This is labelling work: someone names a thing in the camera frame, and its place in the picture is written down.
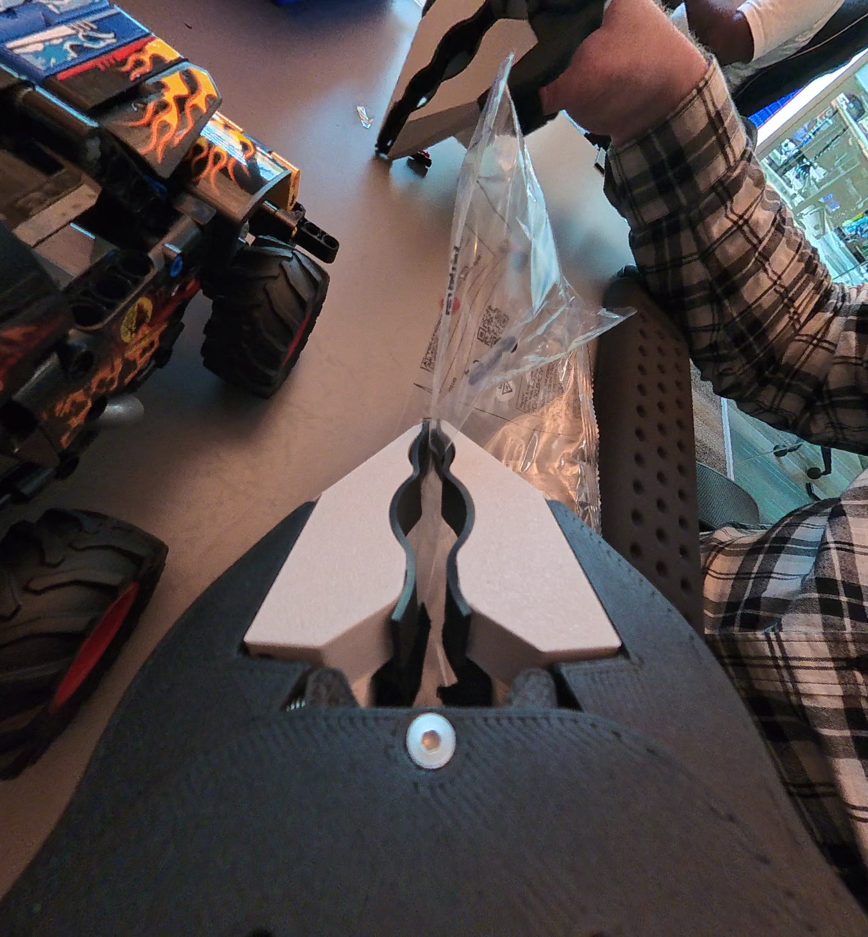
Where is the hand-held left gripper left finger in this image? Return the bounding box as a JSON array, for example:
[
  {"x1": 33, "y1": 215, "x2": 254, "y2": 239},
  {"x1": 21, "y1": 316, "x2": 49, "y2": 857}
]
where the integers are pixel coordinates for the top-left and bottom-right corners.
[{"x1": 243, "y1": 423, "x2": 427, "y2": 707}]

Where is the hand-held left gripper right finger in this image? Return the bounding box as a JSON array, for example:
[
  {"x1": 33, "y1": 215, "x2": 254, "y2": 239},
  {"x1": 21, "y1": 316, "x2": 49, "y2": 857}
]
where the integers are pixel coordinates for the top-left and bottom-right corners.
[{"x1": 437, "y1": 423, "x2": 624, "y2": 707}]

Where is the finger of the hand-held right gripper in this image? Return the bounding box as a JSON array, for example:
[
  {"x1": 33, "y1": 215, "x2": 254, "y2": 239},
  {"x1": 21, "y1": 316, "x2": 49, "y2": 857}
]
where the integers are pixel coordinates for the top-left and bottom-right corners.
[
  {"x1": 388, "y1": 20, "x2": 542, "y2": 160},
  {"x1": 375, "y1": 0, "x2": 491, "y2": 157}
]

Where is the clear plastic bag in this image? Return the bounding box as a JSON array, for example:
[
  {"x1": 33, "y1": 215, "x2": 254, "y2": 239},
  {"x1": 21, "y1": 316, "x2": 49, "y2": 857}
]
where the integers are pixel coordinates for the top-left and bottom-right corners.
[{"x1": 408, "y1": 53, "x2": 638, "y2": 689}]

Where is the person's right forearm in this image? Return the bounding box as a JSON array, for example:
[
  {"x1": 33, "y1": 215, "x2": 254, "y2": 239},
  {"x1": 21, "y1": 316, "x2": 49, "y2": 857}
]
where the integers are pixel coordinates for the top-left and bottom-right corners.
[{"x1": 602, "y1": 51, "x2": 868, "y2": 455}]

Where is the grey desk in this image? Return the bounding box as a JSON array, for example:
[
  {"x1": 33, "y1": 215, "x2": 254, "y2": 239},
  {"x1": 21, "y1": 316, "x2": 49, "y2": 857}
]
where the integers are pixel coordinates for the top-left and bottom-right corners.
[{"x1": 0, "y1": 0, "x2": 654, "y2": 916}]

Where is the person's right hand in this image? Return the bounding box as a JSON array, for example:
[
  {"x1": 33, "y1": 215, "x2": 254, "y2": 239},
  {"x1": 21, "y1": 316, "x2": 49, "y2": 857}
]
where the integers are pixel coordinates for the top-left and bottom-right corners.
[{"x1": 540, "y1": 0, "x2": 714, "y2": 144}]

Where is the crinkled printed plastic bag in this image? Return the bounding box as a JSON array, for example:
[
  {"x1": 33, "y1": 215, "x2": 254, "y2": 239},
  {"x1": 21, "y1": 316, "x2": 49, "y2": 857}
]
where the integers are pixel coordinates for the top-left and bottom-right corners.
[{"x1": 478, "y1": 344, "x2": 600, "y2": 532}]

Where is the black perforated chair armrest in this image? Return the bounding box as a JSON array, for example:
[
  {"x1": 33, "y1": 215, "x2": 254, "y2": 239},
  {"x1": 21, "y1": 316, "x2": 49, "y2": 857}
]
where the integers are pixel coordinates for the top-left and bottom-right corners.
[{"x1": 596, "y1": 267, "x2": 706, "y2": 635}]

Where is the grey chair seat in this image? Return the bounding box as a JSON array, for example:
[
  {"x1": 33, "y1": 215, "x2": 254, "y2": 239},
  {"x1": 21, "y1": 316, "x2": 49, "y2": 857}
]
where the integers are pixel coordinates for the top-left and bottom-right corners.
[{"x1": 697, "y1": 468, "x2": 766, "y2": 530}]

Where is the person's plaid shirt torso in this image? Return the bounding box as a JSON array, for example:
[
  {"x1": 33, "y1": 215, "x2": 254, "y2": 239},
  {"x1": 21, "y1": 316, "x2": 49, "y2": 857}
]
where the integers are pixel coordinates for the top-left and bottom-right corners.
[{"x1": 701, "y1": 447, "x2": 868, "y2": 931}]

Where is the background shelving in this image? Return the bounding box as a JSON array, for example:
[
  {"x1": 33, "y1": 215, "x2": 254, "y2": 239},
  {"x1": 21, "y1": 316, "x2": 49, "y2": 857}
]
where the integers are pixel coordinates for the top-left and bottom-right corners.
[{"x1": 763, "y1": 73, "x2": 868, "y2": 288}]

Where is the flame-printed toy monster truck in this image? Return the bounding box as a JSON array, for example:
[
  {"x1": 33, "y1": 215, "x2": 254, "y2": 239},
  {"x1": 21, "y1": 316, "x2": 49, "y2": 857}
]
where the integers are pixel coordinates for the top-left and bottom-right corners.
[{"x1": 0, "y1": 0, "x2": 340, "y2": 781}]

